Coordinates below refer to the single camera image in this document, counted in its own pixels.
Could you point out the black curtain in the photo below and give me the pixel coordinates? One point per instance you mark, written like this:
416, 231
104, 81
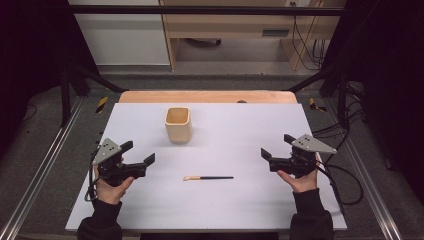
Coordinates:
33, 60
386, 83

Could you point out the aluminium rail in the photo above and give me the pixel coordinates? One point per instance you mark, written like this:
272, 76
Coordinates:
366, 180
40, 166

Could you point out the white cabinet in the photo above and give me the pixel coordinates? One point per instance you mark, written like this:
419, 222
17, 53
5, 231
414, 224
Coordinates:
123, 36

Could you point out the yellow black striped tape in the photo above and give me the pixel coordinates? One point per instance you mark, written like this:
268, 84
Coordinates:
101, 104
315, 105

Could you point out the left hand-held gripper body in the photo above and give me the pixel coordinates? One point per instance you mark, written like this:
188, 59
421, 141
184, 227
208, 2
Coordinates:
115, 166

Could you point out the wooden table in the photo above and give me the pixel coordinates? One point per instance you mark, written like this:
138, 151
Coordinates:
206, 96

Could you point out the person's right hand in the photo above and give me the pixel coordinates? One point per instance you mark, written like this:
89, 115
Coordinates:
301, 181

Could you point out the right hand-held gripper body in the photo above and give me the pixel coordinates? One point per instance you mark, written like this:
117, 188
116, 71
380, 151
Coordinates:
301, 156

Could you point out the wooden desk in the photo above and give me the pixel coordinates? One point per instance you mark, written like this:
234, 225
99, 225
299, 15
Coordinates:
233, 23

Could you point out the white table board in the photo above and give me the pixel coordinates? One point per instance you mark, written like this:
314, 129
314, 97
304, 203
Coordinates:
220, 200

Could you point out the person's left hand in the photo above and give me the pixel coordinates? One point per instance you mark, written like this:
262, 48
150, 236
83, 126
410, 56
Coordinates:
112, 188

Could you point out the beige square pen holder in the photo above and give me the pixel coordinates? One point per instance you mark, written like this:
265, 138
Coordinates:
178, 124

